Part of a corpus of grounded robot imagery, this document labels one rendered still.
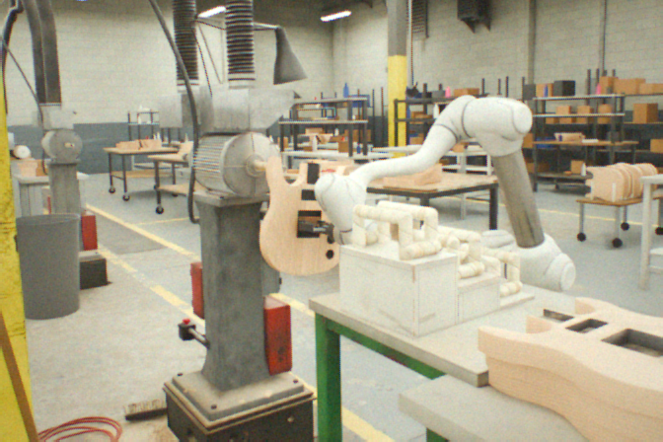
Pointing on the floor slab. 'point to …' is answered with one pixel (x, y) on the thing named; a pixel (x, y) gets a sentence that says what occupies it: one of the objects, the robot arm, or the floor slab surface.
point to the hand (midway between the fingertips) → (309, 224)
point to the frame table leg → (328, 382)
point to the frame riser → (255, 431)
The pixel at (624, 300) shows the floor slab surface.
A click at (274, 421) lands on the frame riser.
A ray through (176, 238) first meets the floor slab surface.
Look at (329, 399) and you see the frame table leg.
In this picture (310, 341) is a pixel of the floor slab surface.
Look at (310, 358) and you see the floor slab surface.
